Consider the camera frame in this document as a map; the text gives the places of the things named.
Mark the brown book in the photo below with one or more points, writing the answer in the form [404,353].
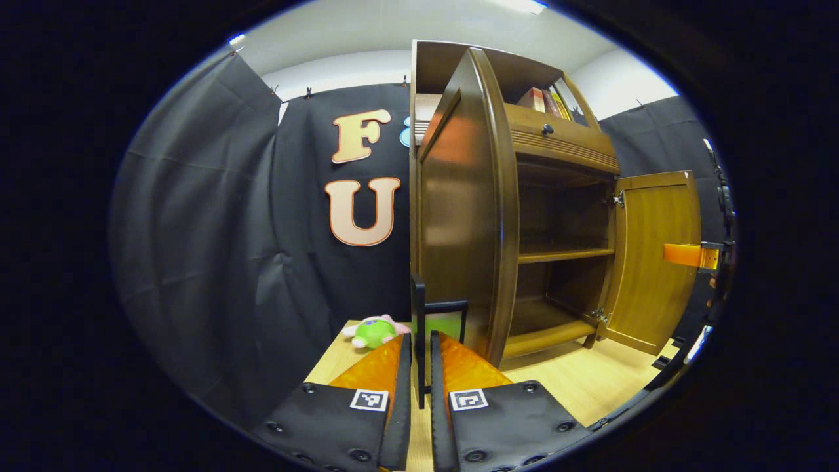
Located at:
[550,103]

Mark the green plush toy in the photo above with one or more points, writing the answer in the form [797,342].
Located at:
[373,332]

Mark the wooden shoe cabinet door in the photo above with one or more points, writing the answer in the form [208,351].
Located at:
[459,229]
[655,295]

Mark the metal door hinge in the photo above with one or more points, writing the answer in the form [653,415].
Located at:
[616,199]
[599,316]

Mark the wooden inner shelf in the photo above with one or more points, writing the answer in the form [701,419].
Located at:
[564,255]

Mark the wooden double-door shoe cabinet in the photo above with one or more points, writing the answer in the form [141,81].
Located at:
[436,62]

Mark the black backdrop cloth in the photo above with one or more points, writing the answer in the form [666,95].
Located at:
[216,262]

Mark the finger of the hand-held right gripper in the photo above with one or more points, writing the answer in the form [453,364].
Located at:
[685,255]

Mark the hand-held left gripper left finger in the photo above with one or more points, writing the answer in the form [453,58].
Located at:
[328,426]

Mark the cream and orange book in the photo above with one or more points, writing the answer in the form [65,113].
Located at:
[532,99]

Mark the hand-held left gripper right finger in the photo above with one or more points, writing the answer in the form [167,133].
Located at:
[518,426]

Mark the ceiling light panel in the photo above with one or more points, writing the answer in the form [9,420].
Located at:
[237,40]
[524,6]

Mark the blue book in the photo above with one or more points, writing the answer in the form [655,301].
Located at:
[699,344]

